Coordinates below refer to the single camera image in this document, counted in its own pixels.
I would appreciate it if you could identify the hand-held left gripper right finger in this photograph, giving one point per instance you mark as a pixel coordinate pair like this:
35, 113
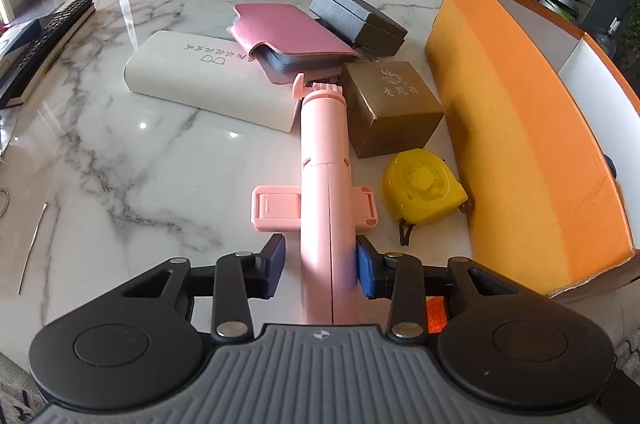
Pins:
367, 271

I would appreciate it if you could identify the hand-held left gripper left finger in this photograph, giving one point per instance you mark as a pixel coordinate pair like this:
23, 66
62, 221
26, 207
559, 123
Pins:
273, 266

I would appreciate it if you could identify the yellow tape measure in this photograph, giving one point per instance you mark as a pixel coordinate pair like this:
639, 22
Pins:
420, 184

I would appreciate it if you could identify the pink selfie stick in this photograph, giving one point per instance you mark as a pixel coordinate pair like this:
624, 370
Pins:
325, 144

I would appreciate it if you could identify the gold square box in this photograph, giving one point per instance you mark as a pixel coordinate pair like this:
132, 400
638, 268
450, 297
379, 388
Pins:
395, 104

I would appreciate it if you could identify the white oblong case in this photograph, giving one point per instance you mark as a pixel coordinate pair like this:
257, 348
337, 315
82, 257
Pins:
190, 84

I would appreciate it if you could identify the orange cardboard box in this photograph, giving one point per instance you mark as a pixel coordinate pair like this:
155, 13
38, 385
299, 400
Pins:
500, 104

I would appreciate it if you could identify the pink card holder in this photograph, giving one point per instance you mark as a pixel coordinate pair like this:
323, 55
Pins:
285, 29

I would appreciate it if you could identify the thin metal rod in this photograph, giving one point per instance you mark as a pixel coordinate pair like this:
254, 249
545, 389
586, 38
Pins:
32, 249

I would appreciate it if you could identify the dark grey box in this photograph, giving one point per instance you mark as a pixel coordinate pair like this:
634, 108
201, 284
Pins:
350, 14

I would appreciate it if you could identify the black remote control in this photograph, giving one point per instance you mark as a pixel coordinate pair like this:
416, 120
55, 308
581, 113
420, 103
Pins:
50, 44

